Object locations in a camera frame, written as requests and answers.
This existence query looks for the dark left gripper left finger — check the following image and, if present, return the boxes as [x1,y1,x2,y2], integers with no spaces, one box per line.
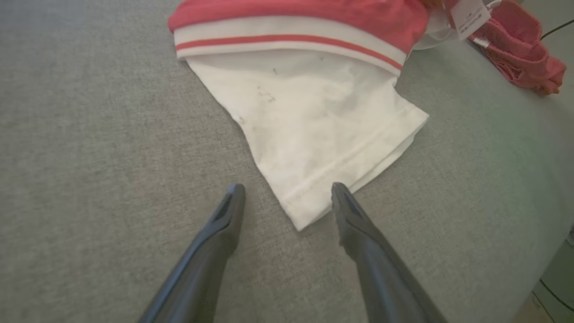
[137,183,247,323]

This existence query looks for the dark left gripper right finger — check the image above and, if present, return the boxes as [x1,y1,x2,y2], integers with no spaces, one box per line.
[331,182,449,323]

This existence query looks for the red jersey white sleeves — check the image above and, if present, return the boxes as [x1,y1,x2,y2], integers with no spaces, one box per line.
[168,0,503,232]

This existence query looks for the red mesh shorts white stripe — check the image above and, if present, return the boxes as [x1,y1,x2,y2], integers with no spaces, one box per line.
[469,0,568,96]

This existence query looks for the large grey sofa seat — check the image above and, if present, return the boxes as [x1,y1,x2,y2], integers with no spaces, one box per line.
[0,0,574,323]

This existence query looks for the thin black cable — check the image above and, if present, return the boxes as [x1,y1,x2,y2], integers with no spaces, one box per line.
[540,19,574,41]
[538,278,574,300]

